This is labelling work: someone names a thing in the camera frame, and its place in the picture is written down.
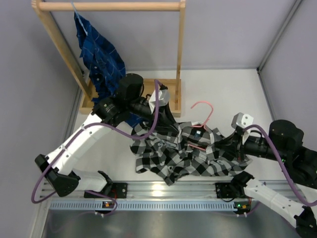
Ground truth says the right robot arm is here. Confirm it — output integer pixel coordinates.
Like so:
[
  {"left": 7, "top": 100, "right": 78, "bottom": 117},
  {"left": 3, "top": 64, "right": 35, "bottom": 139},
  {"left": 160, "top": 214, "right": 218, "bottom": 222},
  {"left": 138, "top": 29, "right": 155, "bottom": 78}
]
[{"left": 214, "top": 119, "right": 317, "bottom": 238}]

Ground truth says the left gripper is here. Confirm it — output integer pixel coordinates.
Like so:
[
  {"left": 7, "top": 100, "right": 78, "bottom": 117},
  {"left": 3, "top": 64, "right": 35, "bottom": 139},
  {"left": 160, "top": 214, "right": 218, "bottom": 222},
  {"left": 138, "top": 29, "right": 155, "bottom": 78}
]
[{"left": 127, "top": 97, "right": 180, "bottom": 133}]

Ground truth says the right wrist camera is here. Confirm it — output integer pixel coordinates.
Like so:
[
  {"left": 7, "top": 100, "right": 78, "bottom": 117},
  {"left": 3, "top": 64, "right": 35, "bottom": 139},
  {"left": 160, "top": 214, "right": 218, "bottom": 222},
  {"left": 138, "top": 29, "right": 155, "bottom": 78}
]
[{"left": 231, "top": 113, "right": 254, "bottom": 144}]

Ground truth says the pink wire hanger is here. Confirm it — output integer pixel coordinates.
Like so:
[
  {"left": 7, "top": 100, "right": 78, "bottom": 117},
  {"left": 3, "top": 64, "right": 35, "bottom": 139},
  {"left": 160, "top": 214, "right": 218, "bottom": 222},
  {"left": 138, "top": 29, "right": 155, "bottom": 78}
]
[{"left": 187, "top": 100, "right": 214, "bottom": 151}]

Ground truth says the blue plaid shirt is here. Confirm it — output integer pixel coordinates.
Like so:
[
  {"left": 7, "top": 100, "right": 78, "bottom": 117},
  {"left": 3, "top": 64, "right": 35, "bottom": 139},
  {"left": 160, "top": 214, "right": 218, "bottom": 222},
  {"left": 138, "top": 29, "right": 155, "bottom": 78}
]
[{"left": 74, "top": 12, "right": 144, "bottom": 128}]

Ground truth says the black white checkered shirt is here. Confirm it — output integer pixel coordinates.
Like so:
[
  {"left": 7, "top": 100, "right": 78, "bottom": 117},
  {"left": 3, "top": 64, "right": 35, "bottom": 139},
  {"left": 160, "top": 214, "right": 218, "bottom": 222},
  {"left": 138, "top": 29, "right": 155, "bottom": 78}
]
[{"left": 130, "top": 121, "right": 253, "bottom": 185}]

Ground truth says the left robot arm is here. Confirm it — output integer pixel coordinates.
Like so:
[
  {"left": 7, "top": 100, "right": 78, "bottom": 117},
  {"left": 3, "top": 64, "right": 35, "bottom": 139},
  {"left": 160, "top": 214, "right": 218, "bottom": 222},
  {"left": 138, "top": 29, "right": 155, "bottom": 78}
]
[{"left": 35, "top": 73, "right": 177, "bottom": 198}]

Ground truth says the wooden clothes rack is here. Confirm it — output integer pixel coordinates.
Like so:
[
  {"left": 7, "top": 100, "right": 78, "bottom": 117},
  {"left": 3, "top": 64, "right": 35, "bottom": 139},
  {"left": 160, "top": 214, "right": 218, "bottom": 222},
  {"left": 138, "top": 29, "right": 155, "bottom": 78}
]
[{"left": 31, "top": 0, "right": 186, "bottom": 119}]

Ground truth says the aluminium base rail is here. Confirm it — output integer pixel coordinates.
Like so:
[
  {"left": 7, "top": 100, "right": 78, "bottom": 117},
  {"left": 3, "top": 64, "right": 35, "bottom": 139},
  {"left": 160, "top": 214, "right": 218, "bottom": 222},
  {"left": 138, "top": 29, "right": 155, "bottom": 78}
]
[{"left": 37, "top": 180, "right": 297, "bottom": 200}]

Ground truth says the light blue hanger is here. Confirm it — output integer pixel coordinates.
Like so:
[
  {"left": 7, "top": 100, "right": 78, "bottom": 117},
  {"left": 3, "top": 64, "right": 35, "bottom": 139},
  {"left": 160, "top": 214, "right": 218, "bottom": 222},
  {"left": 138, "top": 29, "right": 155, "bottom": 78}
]
[{"left": 71, "top": 1, "right": 88, "bottom": 36}]

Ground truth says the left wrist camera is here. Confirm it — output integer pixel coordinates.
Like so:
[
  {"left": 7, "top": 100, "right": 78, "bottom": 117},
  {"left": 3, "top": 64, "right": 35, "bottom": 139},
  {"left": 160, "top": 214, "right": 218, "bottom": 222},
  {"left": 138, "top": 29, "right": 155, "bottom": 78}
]
[{"left": 148, "top": 85, "right": 170, "bottom": 112}]

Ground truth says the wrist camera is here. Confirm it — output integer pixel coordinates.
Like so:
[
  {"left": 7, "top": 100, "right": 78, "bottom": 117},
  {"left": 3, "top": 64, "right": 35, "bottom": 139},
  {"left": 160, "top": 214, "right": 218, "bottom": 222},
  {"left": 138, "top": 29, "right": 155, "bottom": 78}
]
[
  {"left": 231, "top": 113, "right": 254, "bottom": 144},
  {"left": 148, "top": 85, "right": 170, "bottom": 112}
]

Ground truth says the white slotted cable duct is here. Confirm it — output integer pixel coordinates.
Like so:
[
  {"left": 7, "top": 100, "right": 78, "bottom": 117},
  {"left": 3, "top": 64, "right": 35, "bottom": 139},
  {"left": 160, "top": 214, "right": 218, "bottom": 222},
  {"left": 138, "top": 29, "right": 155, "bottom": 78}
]
[{"left": 50, "top": 200, "right": 238, "bottom": 211}]

